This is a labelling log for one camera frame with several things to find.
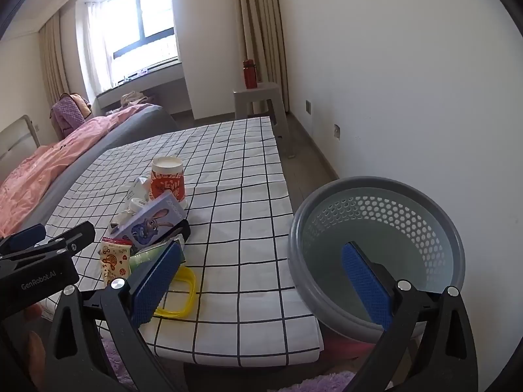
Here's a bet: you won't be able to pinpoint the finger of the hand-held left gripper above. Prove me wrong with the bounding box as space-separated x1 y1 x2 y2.
0 224 46 256
35 221 96 259

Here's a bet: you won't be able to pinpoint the red water bottle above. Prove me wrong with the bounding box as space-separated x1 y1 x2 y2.
243 59 259 89

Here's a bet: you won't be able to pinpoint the white crumpled wrappers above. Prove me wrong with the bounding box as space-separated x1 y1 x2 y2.
123 176 151 202

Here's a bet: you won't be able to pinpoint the dark window sill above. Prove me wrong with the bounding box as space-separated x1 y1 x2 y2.
96 61 182 103

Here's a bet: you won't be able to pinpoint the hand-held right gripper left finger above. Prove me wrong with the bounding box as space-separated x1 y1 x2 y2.
43 241 184 392

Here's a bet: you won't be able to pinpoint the red patterned snack packet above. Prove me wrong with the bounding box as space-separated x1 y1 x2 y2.
100 237 133 288

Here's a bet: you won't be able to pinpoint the purple backpack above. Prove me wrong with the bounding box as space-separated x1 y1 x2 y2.
51 93 93 137

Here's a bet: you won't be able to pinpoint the grey plastic stool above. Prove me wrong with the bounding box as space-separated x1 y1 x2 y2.
233 82 297 159

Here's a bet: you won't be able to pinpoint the grey perforated plastic basket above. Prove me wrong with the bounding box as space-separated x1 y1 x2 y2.
288 176 466 344

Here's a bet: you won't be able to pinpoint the person's left hand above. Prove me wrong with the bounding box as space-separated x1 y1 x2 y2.
24 305 45 362

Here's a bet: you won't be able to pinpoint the white sheer curtain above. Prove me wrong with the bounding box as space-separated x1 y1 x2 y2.
86 0 123 86

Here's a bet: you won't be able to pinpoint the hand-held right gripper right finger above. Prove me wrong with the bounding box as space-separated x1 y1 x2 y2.
340 242 485 392

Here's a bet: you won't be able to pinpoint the red paper cup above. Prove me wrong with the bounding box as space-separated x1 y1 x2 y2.
149 156 189 209

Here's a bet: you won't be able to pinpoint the purple fluffy rug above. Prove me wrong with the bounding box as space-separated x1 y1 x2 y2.
100 335 368 392

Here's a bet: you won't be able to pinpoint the green white small box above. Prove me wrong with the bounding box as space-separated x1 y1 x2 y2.
130 239 176 272

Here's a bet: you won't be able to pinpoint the purple cartoon box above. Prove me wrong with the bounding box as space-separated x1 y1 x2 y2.
110 190 186 252

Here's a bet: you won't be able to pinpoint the beige curtain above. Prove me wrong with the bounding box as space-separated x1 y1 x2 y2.
39 12 76 107
236 0 291 115

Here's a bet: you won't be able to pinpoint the pink cloth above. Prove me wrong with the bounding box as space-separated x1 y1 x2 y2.
323 331 380 362

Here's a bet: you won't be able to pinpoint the pink blanket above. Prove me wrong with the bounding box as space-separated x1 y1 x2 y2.
0 104 150 235

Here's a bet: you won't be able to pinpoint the black checked white cloth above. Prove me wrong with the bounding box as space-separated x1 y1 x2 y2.
35 116 325 368

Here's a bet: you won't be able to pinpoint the grey bed headboard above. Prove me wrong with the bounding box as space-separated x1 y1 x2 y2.
0 115 42 172

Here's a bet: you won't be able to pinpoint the dark framed window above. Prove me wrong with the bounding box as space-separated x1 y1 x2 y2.
84 0 180 86

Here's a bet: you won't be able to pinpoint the yellow rimmed clear lid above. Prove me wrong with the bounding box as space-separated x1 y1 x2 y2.
153 266 197 318

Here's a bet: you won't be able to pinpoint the cream cloth bag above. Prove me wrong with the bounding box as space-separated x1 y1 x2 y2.
120 92 150 107

